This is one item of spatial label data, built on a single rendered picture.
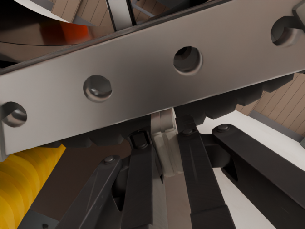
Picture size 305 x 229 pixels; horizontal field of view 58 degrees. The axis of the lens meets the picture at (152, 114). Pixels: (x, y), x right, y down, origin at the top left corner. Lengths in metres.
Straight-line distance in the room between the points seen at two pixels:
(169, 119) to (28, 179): 0.15
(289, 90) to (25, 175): 4.61
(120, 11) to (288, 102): 4.64
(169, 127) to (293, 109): 4.76
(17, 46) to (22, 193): 0.12
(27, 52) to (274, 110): 4.63
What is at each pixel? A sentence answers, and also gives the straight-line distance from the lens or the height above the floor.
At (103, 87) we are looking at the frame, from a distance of 0.18.
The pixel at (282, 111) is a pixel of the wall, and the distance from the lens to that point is 4.84.
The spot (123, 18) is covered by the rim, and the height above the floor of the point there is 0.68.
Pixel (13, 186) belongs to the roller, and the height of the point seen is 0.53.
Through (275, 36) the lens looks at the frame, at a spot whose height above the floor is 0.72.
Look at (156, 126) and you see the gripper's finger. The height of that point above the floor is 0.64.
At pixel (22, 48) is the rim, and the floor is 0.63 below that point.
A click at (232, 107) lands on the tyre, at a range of 0.23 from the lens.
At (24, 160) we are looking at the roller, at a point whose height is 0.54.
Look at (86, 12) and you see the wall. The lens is 4.17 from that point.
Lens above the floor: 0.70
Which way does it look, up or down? 19 degrees down
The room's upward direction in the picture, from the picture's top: 30 degrees clockwise
